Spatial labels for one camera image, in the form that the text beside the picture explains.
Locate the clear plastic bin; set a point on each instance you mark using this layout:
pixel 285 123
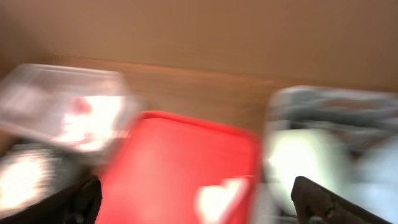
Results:
pixel 34 98

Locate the red ketchup packet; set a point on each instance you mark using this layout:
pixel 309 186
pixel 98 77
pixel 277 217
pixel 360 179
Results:
pixel 80 106

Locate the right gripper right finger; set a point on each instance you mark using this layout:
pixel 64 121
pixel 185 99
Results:
pixel 316 204

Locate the green bowl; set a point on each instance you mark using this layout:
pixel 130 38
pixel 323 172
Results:
pixel 312 153

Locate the cream plastic spoon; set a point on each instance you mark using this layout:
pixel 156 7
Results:
pixel 206 207

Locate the red serving tray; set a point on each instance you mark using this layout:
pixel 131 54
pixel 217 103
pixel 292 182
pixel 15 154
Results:
pixel 155 174

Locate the light blue plate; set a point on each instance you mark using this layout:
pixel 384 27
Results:
pixel 375 185

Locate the black plastic tray bin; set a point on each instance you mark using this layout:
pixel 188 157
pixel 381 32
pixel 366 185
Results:
pixel 63 169

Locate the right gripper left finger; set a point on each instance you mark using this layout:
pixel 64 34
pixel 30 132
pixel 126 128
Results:
pixel 78 203

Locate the grey dishwasher rack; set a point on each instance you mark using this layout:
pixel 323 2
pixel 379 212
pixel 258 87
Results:
pixel 361 120

